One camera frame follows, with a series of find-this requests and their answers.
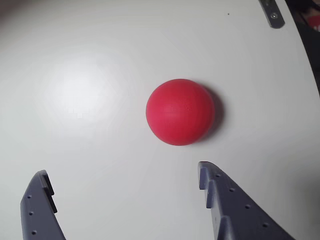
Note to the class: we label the blue-grey gripper finger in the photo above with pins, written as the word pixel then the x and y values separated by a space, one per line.
pixel 237 215
pixel 37 212

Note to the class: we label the red ball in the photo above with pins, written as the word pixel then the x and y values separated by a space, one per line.
pixel 180 112

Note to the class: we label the metal shelf bracket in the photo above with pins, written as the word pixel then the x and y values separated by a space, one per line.
pixel 273 15

